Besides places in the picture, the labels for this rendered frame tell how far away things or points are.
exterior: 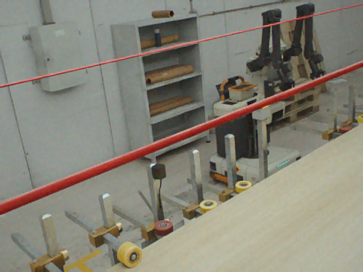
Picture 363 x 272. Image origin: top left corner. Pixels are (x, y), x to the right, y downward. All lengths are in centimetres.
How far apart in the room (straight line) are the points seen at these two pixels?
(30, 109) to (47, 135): 32
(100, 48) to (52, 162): 130
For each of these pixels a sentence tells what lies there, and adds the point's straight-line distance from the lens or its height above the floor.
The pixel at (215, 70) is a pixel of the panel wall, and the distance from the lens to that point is 586.
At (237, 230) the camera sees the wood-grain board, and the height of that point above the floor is 90.
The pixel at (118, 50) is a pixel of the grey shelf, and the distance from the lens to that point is 474.
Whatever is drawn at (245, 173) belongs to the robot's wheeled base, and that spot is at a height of 22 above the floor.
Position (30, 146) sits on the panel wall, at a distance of 449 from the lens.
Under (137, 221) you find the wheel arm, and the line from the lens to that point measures 204.
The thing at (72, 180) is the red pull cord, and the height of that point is 175.
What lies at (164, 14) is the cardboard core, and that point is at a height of 159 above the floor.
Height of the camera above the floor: 188
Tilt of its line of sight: 19 degrees down
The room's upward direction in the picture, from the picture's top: 6 degrees counter-clockwise
